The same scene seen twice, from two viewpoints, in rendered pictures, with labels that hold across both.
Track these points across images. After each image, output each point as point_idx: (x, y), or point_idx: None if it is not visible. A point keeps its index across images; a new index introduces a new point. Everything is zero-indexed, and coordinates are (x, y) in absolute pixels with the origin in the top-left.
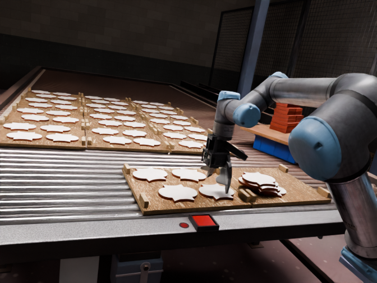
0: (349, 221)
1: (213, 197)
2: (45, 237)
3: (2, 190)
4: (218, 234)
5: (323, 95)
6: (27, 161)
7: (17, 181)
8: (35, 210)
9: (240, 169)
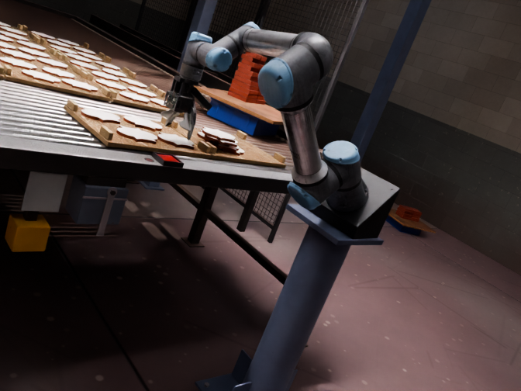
0: (295, 150)
1: (174, 143)
2: (18, 146)
3: None
4: (181, 172)
5: (288, 46)
6: None
7: None
8: None
9: (196, 129)
